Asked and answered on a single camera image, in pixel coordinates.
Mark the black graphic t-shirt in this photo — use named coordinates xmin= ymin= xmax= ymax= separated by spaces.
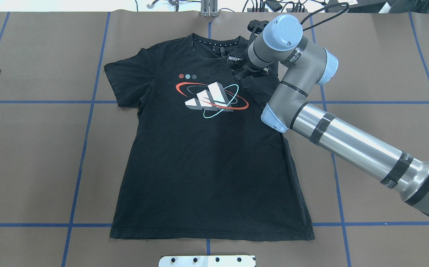
xmin=103 ymin=33 xmax=315 ymax=241

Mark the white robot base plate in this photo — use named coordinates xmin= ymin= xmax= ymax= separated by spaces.
xmin=158 ymin=255 xmax=257 ymax=267

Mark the aluminium frame post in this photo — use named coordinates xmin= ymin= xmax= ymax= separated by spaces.
xmin=200 ymin=0 xmax=219 ymax=17

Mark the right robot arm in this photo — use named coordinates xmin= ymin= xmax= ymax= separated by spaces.
xmin=227 ymin=13 xmax=429 ymax=217

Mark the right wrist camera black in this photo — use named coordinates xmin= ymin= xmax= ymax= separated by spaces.
xmin=247 ymin=20 xmax=269 ymax=39

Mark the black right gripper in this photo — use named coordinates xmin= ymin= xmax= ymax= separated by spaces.
xmin=227 ymin=56 xmax=269 ymax=78

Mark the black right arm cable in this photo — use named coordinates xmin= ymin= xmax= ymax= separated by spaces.
xmin=300 ymin=2 xmax=350 ymax=27

